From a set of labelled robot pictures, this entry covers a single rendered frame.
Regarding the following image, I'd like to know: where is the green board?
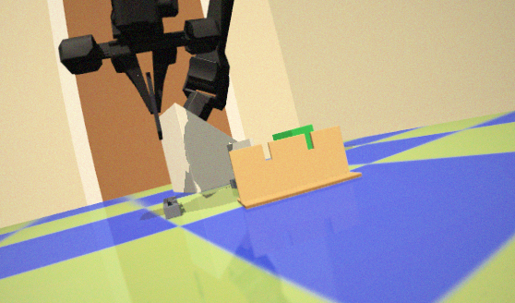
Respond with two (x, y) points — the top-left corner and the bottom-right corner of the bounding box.
(272, 124), (314, 150)

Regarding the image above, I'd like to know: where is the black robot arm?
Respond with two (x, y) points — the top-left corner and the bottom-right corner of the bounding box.
(110, 0), (234, 121)

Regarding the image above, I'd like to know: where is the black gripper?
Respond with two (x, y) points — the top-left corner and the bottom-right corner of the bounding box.
(58, 18), (221, 115)

